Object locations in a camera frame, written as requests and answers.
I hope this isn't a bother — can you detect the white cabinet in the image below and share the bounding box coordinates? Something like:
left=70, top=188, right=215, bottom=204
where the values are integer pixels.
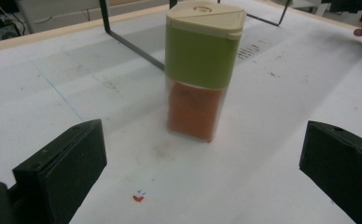
left=15, top=0, right=171, bottom=35

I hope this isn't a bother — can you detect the green label seasoning container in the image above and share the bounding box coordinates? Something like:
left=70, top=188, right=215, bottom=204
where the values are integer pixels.
left=164, top=0, right=248, bottom=144

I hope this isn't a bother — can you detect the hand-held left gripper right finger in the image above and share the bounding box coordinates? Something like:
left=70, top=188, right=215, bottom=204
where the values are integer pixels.
left=299, top=120, right=362, bottom=224

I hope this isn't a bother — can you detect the dark electronic equipment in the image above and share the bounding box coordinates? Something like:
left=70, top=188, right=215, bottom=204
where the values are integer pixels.
left=0, top=0, right=27, bottom=45

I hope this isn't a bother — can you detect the black metal frame leg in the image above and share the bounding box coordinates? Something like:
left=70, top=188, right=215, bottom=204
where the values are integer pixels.
left=99, top=0, right=179, bottom=72
left=216, top=0, right=293, bottom=27

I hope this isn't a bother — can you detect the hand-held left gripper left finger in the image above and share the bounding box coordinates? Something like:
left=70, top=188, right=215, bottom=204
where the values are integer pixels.
left=12, top=119, right=108, bottom=224

